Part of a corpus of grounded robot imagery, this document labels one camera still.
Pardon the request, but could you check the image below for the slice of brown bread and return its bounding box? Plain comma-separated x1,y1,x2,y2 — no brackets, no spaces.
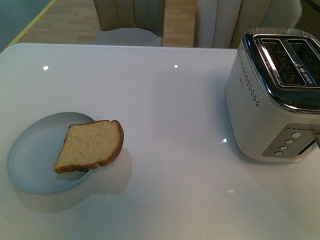
53,120,124,174

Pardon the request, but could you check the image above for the light blue round plate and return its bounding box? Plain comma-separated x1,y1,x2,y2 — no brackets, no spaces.
6,112,93,195

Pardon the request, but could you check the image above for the beige upholstered chair left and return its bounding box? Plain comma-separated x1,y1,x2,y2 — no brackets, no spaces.
91,0,166,47

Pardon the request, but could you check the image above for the beige upholstered chair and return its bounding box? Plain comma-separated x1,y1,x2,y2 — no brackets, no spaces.
193,0,302,48
91,0,166,47

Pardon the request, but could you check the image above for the beige upholstered chair right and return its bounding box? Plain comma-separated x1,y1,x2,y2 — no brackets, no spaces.
193,0,302,48

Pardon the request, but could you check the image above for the white chrome two-slot toaster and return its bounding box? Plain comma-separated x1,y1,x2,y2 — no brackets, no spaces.
225,27,320,163

